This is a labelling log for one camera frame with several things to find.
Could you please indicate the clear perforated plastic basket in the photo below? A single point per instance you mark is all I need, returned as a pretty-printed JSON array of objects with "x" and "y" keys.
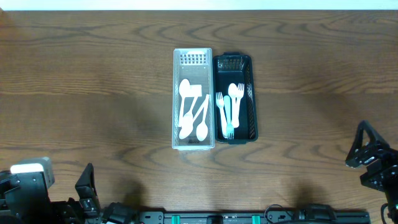
[{"x": 194, "y": 64}]

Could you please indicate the white plastic spoon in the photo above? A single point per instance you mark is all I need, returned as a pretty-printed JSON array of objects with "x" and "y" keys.
[
  {"x": 184, "y": 133},
  {"x": 202, "y": 129},
  {"x": 233, "y": 93},
  {"x": 188, "y": 117}
]

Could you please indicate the white label in basket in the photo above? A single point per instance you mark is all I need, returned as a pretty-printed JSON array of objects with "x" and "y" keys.
[{"x": 195, "y": 91}]

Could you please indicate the white plastic fork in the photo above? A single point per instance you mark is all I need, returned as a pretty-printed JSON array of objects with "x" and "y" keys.
[
  {"x": 239, "y": 95},
  {"x": 220, "y": 105}
]

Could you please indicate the white plastic spoon bowl up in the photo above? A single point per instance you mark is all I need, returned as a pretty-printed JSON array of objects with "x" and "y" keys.
[{"x": 184, "y": 88}]

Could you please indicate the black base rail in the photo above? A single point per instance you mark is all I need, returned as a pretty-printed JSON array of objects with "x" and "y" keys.
[{"x": 312, "y": 213}]

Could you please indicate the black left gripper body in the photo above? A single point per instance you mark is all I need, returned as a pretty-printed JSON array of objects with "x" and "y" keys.
[{"x": 58, "y": 206}]

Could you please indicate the mint green plastic fork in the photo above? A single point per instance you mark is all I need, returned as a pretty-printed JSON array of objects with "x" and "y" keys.
[{"x": 228, "y": 111}]

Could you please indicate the dark green perforated basket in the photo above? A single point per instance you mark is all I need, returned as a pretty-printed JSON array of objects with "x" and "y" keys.
[{"x": 236, "y": 68}]

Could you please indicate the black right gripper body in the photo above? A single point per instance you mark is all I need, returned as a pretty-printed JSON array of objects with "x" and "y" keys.
[{"x": 369, "y": 154}]

